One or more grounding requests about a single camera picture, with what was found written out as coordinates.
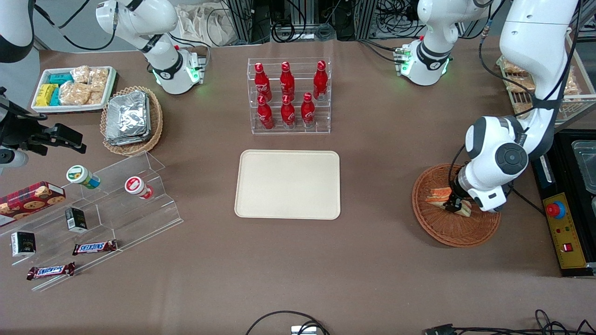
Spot black control console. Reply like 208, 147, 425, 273
531, 129, 596, 278

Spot small black white box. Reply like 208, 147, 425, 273
11, 231, 37, 258

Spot yellow control panel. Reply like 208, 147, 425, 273
542, 192, 588, 269

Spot clear acrylic stepped stand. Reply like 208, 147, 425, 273
0, 151, 183, 292

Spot Snickers bar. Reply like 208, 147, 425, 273
72, 240, 118, 256
27, 262, 76, 281

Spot red lid yogurt cup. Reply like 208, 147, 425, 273
124, 176, 154, 200

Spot aluminium frame post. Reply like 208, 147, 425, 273
227, 0, 255, 45

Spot green lid yogurt cup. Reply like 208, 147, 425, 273
66, 165, 101, 190

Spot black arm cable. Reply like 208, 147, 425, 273
448, 0, 582, 189

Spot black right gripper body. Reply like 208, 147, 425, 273
0, 108, 48, 154

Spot triangular sandwich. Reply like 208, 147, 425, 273
426, 186, 473, 218

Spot clear plastic container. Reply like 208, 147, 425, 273
571, 140, 596, 195

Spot red cola bottle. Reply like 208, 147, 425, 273
257, 95, 275, 130
279, 61, 296, 101
312, 60, 329, 101
300, 92, 316, 128
280, 94, 297, 129
254, 62, 273, 102

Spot beige cloth bag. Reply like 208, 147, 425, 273
175, 4, 239, 47

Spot yellow snack packet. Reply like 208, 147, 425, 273
36, 84, 59, 107

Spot red cookie box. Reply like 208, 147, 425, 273
0, 181, 66, 221

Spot clear acrylic bottle rack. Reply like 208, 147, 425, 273
247, 57, 332, 135

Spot black hanging cable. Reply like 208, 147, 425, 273
34, 0, 118, 52

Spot white wire rack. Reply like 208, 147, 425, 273
496, 33, 596, 127

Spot silver foil packet stack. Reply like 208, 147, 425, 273
104, 91, 152, 147

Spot empty brown wicker basket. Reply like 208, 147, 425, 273
412, 163, 501, 248

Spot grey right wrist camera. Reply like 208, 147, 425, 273
0, 148, 29, 169

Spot white rectangular snack tray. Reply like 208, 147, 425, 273
31, 66, 117, 114

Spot black cable with plug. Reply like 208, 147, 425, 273
507, 183, 547, 217

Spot beige plastic tray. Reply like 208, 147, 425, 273
234, 149, 341, 220

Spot black base cables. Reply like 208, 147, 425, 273
358, 39, 406, 64

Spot black looped cable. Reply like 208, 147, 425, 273
245, 310, 331, 335

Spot black cables with connector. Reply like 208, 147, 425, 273
424, 309, 596, 335

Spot light wicker basket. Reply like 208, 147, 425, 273
100, 86, 163, 156

